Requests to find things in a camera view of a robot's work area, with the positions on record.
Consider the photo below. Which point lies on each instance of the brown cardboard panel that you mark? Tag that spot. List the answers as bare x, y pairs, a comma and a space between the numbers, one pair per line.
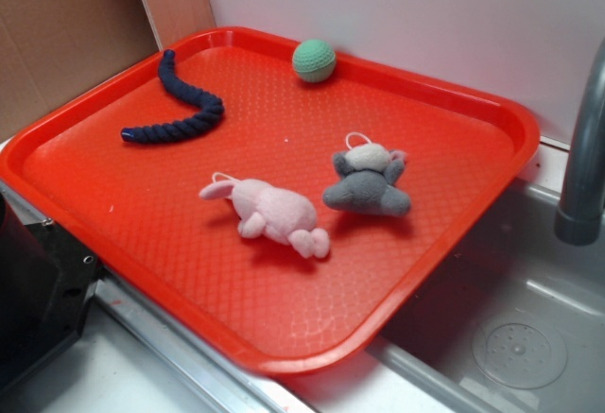
54, 50

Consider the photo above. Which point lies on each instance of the grey metal faucet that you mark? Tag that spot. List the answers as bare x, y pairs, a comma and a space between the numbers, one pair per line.
581, 206

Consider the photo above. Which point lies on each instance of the pink plush bunny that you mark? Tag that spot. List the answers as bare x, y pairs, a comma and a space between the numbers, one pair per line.
278, 214

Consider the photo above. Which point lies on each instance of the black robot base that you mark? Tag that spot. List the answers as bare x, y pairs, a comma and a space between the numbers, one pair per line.
47, 280

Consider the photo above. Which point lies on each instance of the green dimpled ball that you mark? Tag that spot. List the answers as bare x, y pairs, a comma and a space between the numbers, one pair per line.
314, 61

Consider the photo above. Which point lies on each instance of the grey plush elephant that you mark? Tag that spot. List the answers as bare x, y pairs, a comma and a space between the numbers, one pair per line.
367, 176

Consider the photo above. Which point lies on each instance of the grey toy sink basin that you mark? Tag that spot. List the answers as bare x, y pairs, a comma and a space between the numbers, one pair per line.
511, 321

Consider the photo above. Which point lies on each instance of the navy blue rope toy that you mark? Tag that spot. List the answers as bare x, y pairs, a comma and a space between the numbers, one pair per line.
209, 112

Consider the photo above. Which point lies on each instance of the red plastic tray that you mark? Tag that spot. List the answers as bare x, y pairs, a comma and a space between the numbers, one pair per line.
258, 302

